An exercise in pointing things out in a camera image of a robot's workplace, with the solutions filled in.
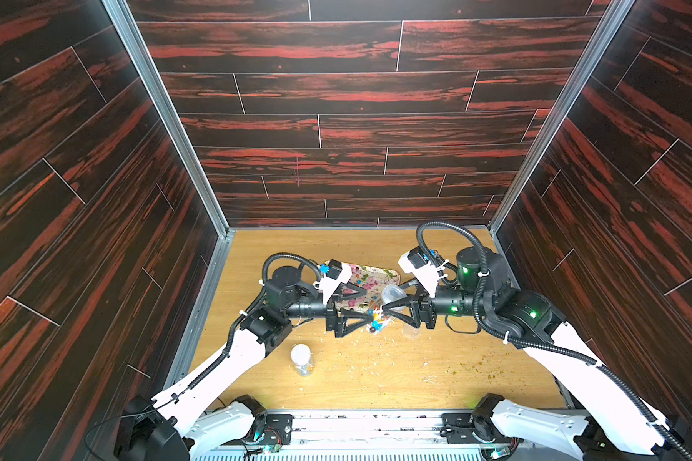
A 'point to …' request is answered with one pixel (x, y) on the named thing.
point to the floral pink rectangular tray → (371, 279)
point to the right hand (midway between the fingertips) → (392, 293)
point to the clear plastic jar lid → (411, 331)
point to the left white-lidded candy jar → (302, 358)
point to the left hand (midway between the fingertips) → (367, 309)
